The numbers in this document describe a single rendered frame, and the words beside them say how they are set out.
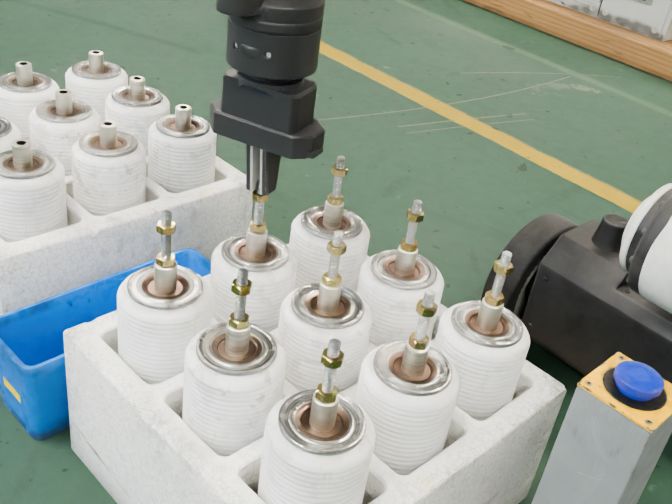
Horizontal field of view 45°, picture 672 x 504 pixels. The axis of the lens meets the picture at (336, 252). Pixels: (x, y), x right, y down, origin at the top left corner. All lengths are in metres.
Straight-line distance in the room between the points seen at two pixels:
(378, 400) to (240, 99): 0.32
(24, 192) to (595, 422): 0.69
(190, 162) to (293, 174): 0.50
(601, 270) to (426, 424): 0.44
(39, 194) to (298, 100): 0.40
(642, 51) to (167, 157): 1.84
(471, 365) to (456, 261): 0.61
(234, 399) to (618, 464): 0.33
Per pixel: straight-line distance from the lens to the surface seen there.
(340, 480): 0.69
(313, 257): 0.94
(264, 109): 0.79
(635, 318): 1.08
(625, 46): 2.72
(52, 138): 1.18
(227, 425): 0.77
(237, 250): 0.90
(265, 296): 0.88
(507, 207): 1.64
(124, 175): 1.09
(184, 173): 1.15
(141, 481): 0.87
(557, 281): 1.13
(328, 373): 0.66
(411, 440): 0.77
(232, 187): 1.17
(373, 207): 1.54
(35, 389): 0.98
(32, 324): 1.05
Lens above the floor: 0.74
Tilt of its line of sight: 32 degrees down
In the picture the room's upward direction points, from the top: 9 degrees clockwise
